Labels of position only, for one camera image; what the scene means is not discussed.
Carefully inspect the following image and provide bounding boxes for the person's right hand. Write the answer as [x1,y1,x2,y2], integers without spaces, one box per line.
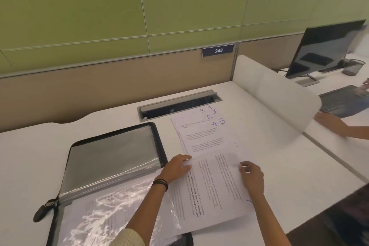
[239,161,265,196]

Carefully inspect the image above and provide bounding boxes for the person's left hand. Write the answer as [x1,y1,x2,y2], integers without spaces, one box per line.
[156,154,193,185]

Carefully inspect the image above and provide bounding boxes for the printed white paper sheet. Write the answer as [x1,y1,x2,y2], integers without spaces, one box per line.
[170,152,255,234]

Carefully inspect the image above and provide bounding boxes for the person's left forearm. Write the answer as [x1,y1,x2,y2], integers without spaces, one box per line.
[124,182,168,238]

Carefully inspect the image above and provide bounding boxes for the another person's forearm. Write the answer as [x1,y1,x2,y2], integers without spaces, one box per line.
[340,124,369,140]

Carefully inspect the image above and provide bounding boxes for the person's right forearm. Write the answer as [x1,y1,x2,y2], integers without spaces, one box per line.
[248,192,289,246]

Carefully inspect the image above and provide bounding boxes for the black wrist bands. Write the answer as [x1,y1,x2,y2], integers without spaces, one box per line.
[152,179,169,192]

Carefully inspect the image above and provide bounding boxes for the stack of numbered paper sheets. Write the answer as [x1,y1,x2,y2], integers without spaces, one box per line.
[170,106,240,163]

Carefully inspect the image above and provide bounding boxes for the black display folder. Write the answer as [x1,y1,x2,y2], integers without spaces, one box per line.
[46,122,194,246]

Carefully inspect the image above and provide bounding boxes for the white desk divider screen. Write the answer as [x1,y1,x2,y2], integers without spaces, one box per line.
[233,54,322,134]

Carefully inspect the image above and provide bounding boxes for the cream knit sleeve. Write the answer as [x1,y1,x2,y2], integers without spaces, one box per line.
[107,227,145,246]

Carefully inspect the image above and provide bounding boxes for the clear sleeve with printed page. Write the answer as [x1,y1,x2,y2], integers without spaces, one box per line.
[59,175,182,246]

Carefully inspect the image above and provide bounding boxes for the black keyboard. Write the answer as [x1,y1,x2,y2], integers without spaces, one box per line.
[318,85,369,119]

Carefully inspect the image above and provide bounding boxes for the blue desk number sign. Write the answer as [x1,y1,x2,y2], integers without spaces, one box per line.
[202,44,235,58]

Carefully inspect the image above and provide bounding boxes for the beige desk partition panel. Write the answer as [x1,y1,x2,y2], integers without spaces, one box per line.
[0,32,307,134]

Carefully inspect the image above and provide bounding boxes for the black computer monitor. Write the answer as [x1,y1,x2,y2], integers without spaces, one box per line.
[285,19,367,87]

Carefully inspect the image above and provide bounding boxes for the black mesh pen cup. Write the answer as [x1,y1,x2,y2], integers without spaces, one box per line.
[342,59,366,76]

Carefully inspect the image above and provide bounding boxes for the black folder strap tab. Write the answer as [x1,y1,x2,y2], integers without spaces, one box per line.
[33,199,60,223]

